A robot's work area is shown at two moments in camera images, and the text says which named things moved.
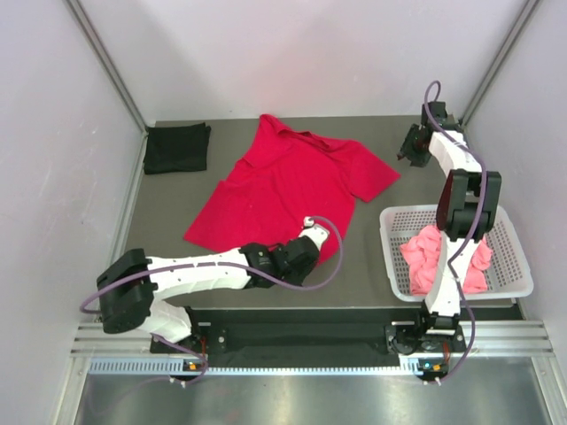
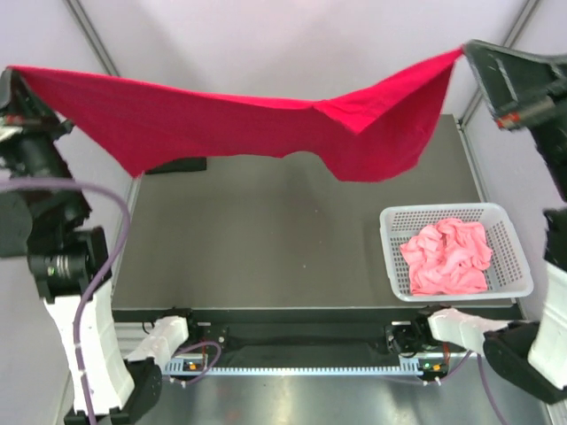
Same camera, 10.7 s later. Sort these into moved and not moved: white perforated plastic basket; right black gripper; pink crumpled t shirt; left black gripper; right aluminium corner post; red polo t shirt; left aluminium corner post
Moved: left black gripper; red polo t shirt; right black gripper
Not moved: white perforated plastic basket; right aluminium corner post; pink crumpled t shirt; left aluminium corner post
